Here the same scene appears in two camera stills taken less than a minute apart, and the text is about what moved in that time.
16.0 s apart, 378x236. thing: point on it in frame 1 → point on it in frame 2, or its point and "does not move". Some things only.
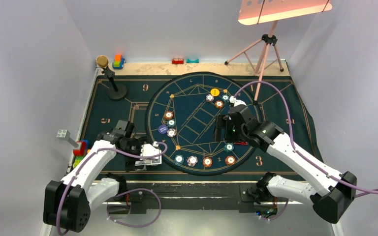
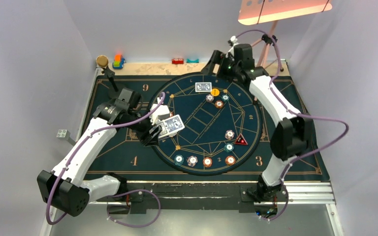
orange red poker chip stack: (207, 162) does not move
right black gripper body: (232, 133) → (227, 69)
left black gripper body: (133, 147) → (142, 131)
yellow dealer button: (215, 92) does not move
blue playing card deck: (150, 162) → (170, 127)
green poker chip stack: (178, 160) does not move
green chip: (225, 98) does not move
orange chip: (219, 104) does not move
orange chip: (230, 160) does not move
